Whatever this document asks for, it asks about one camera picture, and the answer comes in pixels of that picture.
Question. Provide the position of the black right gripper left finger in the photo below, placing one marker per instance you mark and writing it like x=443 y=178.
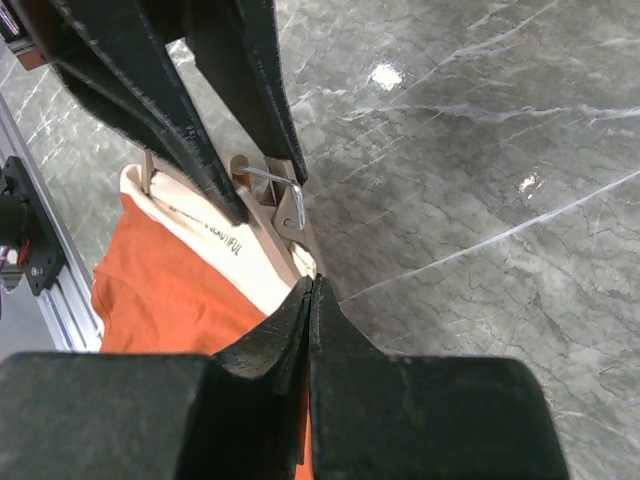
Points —
x=238 y=414

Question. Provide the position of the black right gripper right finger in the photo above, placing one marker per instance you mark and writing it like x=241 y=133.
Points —
x=379 y=416

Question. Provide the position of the orange and cream underwear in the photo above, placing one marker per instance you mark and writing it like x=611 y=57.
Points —
x=156 y=296

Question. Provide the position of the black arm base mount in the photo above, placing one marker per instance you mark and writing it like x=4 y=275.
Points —
x=27 y=228

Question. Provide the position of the beige clip hanger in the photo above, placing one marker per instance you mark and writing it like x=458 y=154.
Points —
x=263 y=258

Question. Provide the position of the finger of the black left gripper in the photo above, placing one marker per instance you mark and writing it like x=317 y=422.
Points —
x=110 y=58
x=236 y=48

